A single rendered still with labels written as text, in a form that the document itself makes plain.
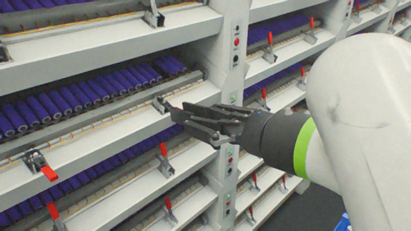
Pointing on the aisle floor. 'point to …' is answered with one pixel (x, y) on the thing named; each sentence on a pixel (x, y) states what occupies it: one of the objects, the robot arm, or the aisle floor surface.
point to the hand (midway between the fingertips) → (188, 113)
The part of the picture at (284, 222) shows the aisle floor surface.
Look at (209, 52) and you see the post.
